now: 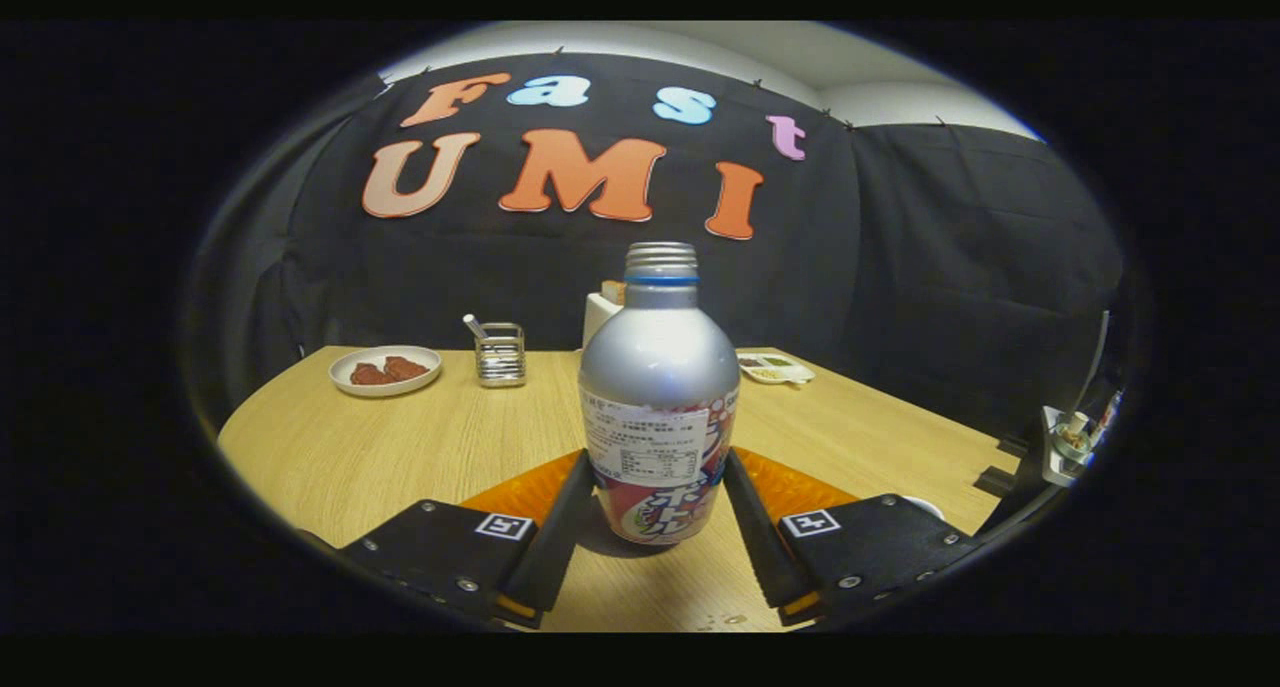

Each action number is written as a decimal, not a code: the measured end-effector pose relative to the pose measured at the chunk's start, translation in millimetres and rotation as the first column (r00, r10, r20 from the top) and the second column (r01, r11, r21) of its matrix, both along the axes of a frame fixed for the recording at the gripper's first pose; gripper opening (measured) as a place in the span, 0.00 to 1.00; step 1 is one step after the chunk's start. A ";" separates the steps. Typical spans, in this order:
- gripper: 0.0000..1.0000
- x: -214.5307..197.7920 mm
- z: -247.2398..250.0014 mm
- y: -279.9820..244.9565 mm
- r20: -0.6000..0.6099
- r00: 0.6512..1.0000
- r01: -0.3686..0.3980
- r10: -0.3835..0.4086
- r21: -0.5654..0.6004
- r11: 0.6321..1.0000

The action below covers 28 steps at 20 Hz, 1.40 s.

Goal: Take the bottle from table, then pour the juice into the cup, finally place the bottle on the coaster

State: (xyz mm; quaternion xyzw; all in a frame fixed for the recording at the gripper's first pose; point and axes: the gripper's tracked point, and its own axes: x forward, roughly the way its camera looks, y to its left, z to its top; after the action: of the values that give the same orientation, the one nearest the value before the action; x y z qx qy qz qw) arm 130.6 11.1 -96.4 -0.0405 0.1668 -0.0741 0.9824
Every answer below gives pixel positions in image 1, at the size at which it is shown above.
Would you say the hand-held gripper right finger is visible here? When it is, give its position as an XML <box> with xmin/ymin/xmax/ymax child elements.
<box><xmin>722</xmin><ymin>447</ymin><xmax>986</xmax><ymax>628</ymax></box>

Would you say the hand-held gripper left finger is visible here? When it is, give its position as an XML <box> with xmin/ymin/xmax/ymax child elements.
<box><xmin>340</xmin><ymin>449</ymin><xmax>595</xmax><ymax>630</ymax></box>

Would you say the silver juice bottle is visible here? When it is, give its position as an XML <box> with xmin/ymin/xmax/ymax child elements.
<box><xmin>578</xmin><ymin>242</ymin><xmax>741</xmax><ymax>547</ymax></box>

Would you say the white divided snack dish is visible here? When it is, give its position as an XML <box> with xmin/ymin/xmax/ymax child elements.
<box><xmin>737</xmin><ymin>352</ymin><xmax>816</xmax><ymax>386</ymax></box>

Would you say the wooden table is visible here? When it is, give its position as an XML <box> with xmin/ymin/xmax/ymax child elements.
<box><xmin>217</xmin><ymin>345</ymin><xmax>1021</xmax><ymax>633</ymax></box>

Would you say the metal utensil holder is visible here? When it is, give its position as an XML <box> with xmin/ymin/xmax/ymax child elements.
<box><xmin>476</xmin><ymin>322</ymin><xmax>527</xmax><ymax>388</ymax></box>

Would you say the white toaster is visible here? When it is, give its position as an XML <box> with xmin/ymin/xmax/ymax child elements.
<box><xmin>583</xmin><ymin>287</ymin><xmax>626</xmax><ymax>350</ymax></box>

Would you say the white round plate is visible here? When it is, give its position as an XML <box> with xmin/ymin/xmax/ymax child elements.
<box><xmin>329</xmin><ymin>345</ymin><xmax>443</xmax><ymax>398</ymax></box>

